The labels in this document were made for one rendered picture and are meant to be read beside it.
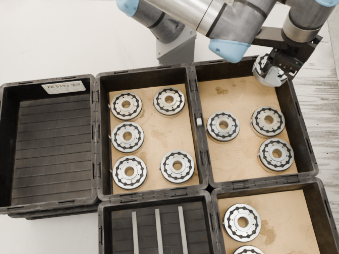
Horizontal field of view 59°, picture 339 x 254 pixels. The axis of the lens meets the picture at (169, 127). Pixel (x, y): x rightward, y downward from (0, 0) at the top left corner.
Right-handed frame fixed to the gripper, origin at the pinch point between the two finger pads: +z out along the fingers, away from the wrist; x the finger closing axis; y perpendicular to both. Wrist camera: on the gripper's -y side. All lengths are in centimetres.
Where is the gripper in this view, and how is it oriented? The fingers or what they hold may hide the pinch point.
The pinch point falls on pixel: (266, 73)
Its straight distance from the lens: 90.5
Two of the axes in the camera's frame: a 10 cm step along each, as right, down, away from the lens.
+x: 6.3, -7.2, 2.7
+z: 0.2, 3.7, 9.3
